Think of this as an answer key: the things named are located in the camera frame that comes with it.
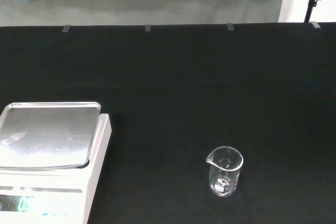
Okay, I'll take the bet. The white balance with steel pan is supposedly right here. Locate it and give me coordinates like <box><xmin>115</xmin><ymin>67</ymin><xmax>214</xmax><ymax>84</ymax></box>
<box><xmin>0</xmin><ymin>101</ymin><xmax>112</xmax><ymax>224</ymax></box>

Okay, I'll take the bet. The black bench cloth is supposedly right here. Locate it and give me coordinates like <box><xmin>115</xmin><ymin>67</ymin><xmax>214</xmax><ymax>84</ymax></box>
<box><xmin>0</xmin><ymin>21</ymin><xmax>336</xmax><ymax>224</ymax></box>

